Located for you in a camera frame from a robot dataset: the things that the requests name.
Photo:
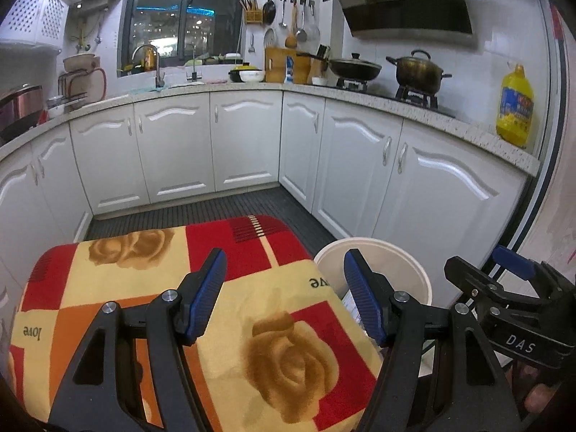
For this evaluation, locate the yellow cooking oil bottle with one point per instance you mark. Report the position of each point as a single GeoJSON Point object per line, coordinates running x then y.
{"type": "Point", "coordinates": [514, 119]}

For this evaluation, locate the chrome kitchen faucet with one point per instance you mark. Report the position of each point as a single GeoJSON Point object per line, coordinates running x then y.
{"type": "Point", "coordinates": [151, 62]}

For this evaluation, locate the black range hood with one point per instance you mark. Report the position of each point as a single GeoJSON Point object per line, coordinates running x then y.
{"type": "Point", "coordinates": [446, 21]}

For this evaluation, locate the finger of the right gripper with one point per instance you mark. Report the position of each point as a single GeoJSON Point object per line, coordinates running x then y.
{"type": "Point", "coordinates": [514, 263]}

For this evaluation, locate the white trash bucket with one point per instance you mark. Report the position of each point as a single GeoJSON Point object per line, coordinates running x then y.
{"type": "Point", "coordinates": [401, 269]}

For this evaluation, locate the brass stock pot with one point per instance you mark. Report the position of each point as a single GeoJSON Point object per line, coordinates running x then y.
{"type": "Point", "coordinates": [417, 72]}

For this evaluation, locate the wooden cutting board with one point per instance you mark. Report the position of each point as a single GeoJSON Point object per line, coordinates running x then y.
{"type": "Point", "coordinates": [275, 65]}

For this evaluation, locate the red yellow rose blanket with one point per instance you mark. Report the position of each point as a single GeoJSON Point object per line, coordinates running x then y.
{"type": "Point", "coordinates": [220, 326]}

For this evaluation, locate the black frying pan with lid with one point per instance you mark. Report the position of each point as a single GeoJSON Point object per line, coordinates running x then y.
{"type": "Point", "coordinates": [351, 69]}

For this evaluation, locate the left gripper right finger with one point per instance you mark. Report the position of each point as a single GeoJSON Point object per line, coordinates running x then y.
{"type": "Point", "coordinates": [372, 296]}

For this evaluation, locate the beige bowl on rack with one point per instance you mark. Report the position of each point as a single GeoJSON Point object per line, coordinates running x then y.
{"type": "Point", "coordinates": [86, 62]}

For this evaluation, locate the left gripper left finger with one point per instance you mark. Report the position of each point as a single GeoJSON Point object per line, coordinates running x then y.
{"type": "Point", "coordinates": [199, 292]}

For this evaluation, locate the dark red rice cooker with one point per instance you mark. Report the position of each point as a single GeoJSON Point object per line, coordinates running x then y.
{"type": "Point", "coordinates": [20, 110]}

